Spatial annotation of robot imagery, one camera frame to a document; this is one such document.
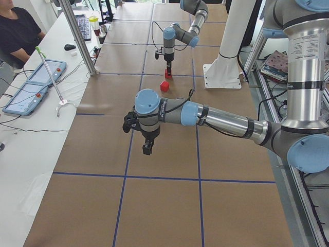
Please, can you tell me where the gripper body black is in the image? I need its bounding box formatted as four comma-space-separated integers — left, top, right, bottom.
164, 53, 173, 62
141, 128, 160, 144

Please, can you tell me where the red block one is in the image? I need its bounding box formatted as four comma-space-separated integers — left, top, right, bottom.
160, 81, 170, 92
164, 68, 172, 79

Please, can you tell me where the brown paper table cover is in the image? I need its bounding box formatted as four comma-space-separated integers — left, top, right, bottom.
24, 3, 293, 246

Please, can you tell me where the metal cup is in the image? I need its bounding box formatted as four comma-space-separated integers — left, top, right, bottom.
100, 25, 107, 33

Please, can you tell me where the black keyboard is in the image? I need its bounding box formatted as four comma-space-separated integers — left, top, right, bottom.
75, 14, 91, 41

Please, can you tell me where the black computer mouse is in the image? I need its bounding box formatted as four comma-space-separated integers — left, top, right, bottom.
64, 44, 76, 51

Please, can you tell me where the teach pendant far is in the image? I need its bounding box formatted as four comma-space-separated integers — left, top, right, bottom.
26, 59, 67, 86

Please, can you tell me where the teach pendant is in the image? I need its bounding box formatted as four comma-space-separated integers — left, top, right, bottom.
3, 82, 48, 116
26, 59, 67, 86

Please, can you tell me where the teach pendant near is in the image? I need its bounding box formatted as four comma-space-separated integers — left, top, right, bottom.
3, 82, 48, 116

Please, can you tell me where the seated person black shirt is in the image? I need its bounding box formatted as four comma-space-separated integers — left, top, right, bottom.
1, 1, 45, 68

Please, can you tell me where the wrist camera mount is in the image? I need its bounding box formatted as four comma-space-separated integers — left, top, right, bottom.
122, 111, 141, 133
155, 47, 165, 60

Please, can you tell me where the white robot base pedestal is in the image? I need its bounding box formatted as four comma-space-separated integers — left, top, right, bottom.
203, 0, 261, 89

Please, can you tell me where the aluminium frame post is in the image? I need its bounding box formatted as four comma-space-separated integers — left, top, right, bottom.
59, 0, 96, 76

